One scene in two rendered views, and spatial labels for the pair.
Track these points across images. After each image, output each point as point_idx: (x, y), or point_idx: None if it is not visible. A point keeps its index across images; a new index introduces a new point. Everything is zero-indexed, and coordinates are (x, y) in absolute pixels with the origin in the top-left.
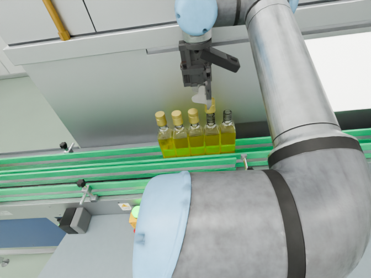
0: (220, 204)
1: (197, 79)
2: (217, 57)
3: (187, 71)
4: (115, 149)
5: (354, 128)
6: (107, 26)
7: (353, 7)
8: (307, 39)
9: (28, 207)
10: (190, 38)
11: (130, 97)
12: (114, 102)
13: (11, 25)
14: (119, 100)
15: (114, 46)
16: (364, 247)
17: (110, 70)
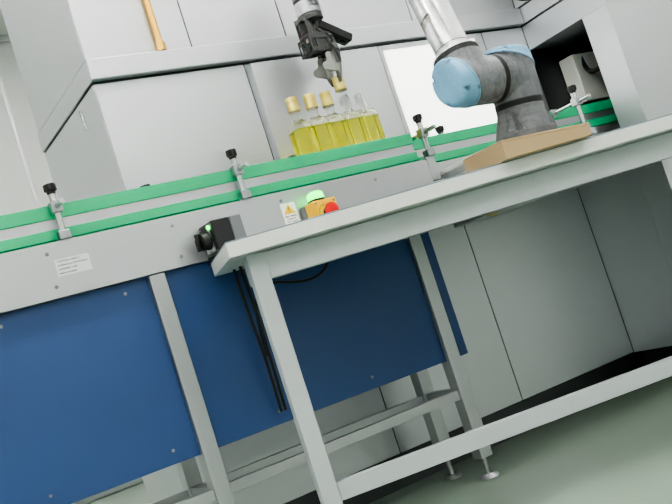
0: None
1: (323, 44)
2: (332, 25)
3: (313, 34)
4: None
5: None
6: (204, 41)
7: (407, 26)
8: (390, 50)
9: (134, 232)
10: (308, 7)
11: (228, 128)
12: (207, 138)
13: (101, 39)
14: (213, 134)
15: (214, 55)
16: None
17: (204, 90)
